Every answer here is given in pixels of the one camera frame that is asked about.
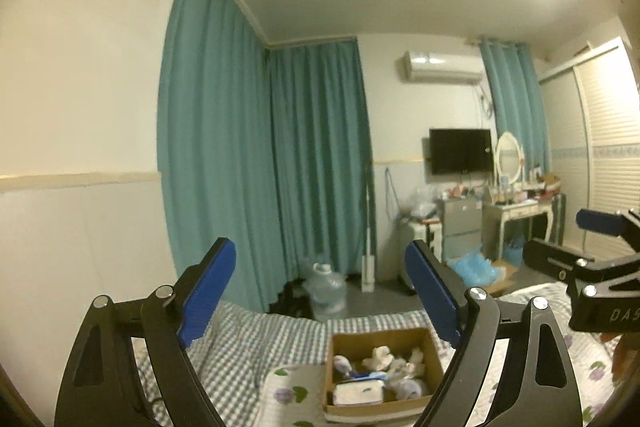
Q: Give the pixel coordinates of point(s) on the grey gingham blanket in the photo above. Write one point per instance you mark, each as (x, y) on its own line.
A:
(260, 347)

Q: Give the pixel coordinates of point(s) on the blue tissue packet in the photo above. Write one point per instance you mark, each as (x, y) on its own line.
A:
(370, 376)

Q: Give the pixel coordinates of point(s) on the black wall television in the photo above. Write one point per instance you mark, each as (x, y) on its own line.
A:
(460, 151)

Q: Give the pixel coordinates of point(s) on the white sock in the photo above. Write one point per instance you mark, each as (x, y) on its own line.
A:
(412, 359)
(342, 364)

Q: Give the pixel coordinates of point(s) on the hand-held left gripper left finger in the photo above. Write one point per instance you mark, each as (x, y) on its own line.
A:
(207, 294)

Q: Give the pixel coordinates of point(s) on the white louvered wardrobe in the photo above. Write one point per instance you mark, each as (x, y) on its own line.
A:
(610, 132)

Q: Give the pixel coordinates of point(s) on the wide teal curtain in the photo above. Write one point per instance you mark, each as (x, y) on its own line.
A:
(215, 132)

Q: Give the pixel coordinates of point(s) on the small cardboard box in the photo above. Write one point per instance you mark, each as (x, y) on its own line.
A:
(505, 277)

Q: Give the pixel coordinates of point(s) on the white suitcase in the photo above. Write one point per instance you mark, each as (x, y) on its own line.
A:
(422, 237)

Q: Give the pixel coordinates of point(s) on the white rectangular packet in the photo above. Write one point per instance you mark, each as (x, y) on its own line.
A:
(357, 393)

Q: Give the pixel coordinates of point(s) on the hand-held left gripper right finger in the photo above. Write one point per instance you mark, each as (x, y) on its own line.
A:
(432, 294)

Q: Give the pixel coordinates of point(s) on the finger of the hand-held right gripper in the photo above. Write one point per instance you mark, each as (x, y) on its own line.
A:
(550, 257)
(597, 220)

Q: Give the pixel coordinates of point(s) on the blue plastic bag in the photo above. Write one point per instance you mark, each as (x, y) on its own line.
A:
(472, 267)

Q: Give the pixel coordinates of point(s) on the narrow teal curtain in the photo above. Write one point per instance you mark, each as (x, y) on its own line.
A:
(515, 107)

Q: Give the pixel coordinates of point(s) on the blue basket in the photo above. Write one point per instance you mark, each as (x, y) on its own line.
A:
(512, 249)

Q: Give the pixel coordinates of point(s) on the clear plastic bags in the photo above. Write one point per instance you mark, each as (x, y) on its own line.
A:
(419, 204)

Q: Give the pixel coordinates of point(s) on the cream sock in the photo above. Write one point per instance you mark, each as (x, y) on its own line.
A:
(377, 357)

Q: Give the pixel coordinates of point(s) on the white pole mop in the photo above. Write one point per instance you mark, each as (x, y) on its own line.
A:
(368, 232)

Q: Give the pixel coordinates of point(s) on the black bag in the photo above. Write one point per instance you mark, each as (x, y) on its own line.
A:
(292, 299)

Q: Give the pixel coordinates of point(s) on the white air conditioner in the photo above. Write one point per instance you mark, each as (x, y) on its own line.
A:
(442, 68)

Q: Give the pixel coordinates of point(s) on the clear water jug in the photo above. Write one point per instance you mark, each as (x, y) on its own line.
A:
(325, 289)

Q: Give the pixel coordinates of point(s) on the grey drawer cabinet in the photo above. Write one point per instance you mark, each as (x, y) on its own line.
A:
(460, 227)

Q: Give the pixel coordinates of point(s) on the white dressing table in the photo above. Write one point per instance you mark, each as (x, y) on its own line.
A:
(517, 209)

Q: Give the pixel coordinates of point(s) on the brown cardboard box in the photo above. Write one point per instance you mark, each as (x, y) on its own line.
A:
(380, 339)

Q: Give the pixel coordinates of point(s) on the oval white vanity mirror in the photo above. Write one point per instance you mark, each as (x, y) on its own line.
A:
(509, 157)

